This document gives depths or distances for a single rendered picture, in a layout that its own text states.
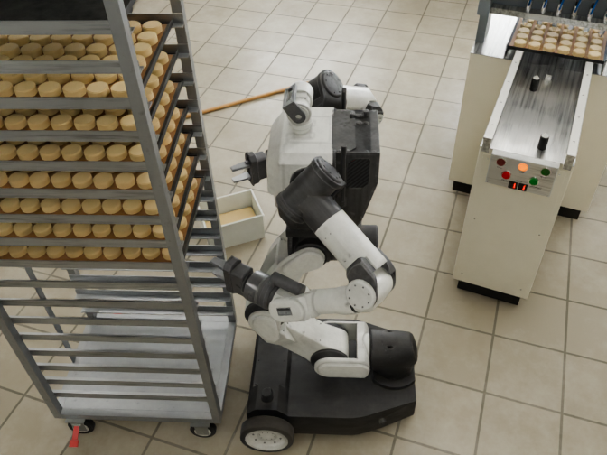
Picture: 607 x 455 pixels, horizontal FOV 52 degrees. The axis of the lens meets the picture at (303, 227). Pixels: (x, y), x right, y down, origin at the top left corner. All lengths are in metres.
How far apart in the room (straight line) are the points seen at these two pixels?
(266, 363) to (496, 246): 1.08
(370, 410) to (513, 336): 0.82
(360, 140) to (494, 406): 1.41
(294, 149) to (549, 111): 1.36
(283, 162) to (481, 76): 1.66
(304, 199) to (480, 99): 1.79
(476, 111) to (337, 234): 1.82
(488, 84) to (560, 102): 0.45
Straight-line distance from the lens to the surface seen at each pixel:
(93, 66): 1.43
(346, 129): 1.67
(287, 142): 1.63
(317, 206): 1.47
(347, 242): 1.46
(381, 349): 2.33
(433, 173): 3.61
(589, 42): 3.12
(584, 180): 3.32
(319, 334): 2.30
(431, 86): 4.39
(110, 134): 1.52
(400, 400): 2.42
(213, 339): 2.62
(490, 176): 2.46
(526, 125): 2.59
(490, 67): 3.05
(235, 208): 3.29
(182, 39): 1.83
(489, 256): 2.78
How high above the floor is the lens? 2.25
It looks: 44 degrees down
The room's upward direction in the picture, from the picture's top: 2 degrees counter-clockwise
